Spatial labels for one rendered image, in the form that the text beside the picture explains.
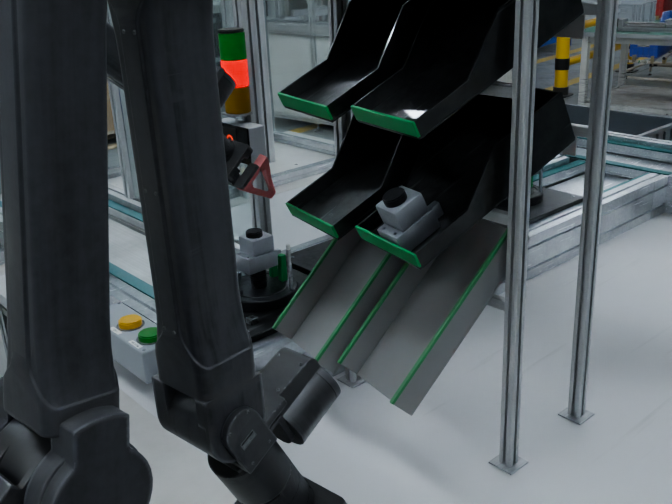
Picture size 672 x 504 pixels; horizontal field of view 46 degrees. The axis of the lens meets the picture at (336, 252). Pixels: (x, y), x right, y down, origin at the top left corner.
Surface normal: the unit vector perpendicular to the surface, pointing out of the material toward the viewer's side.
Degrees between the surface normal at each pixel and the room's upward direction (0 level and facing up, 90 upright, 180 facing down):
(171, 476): 0
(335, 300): 45
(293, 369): 22
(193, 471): 0
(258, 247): 90
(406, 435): 0
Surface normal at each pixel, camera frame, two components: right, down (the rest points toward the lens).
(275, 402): -0.34, -0.69
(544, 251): 0.66, 0.25
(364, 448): -0.04, -0.93
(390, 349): -0.63, -0.49
